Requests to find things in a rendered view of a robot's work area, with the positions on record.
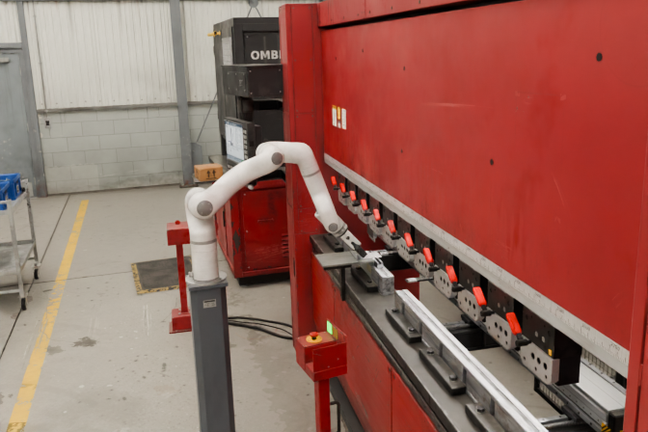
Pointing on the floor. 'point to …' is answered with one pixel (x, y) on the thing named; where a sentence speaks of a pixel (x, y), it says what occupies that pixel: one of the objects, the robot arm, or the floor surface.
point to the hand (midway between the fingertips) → (361, 252)
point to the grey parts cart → (13, 255)
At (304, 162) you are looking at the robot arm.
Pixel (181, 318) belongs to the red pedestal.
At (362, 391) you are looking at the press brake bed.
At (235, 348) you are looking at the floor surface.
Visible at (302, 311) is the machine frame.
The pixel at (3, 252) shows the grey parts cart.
